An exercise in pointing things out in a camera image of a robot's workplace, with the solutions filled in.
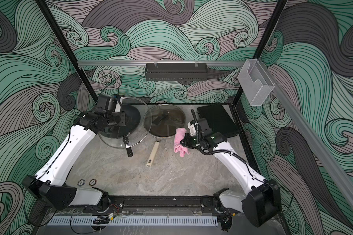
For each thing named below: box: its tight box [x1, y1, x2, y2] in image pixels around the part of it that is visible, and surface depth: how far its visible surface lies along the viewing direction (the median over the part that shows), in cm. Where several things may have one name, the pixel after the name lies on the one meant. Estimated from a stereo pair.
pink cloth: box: [173, 127, 191, 158], surface depth 79 cm
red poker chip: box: [88, 178, 97, 187], surface depth 83 cm
